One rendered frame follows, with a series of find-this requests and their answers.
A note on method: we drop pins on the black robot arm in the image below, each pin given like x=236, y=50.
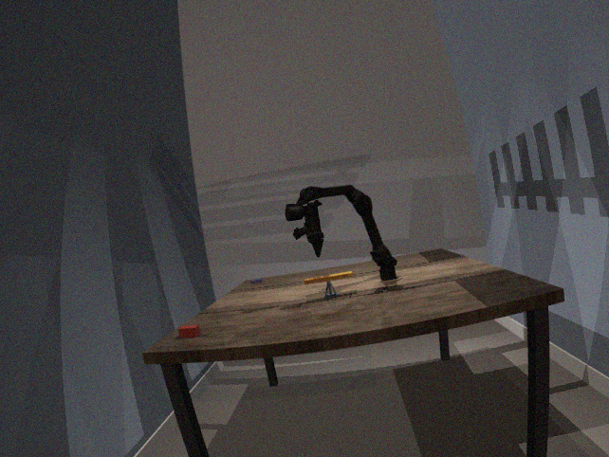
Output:
x=363, y=206

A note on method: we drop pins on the red block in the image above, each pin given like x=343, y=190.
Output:
x=189, y=331

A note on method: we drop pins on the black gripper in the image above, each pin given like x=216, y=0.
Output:
x=315, y=234

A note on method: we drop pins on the orange wooden bar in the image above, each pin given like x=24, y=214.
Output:
x=328, y=278

